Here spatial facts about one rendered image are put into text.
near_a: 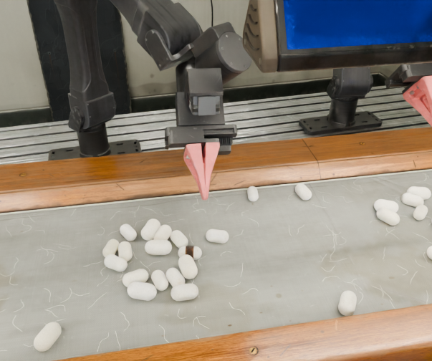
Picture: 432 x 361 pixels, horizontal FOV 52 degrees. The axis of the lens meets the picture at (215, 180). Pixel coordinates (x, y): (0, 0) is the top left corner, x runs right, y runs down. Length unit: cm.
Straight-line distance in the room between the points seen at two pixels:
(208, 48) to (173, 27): 7
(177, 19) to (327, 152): 36
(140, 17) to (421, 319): 54
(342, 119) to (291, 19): 74
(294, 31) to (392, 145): 54
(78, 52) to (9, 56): 176
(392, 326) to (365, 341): 4
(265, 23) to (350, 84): 69
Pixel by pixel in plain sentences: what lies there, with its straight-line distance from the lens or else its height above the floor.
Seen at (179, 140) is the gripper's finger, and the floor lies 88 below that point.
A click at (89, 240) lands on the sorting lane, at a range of 69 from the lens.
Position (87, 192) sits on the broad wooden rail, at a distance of 76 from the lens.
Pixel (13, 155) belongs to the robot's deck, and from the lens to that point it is 109.
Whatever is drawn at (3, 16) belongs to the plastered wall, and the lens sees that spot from 258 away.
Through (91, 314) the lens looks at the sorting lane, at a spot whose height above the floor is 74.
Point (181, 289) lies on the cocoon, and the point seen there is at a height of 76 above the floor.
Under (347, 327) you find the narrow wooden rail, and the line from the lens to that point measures 55.
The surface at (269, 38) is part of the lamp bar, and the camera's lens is 40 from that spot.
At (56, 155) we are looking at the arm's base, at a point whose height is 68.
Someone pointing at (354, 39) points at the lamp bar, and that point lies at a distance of 43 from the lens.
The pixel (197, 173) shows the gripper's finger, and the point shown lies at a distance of 62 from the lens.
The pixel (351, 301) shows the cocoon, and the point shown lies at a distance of 58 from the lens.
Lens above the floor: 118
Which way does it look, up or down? 34 degrees down
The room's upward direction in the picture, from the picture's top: straight up
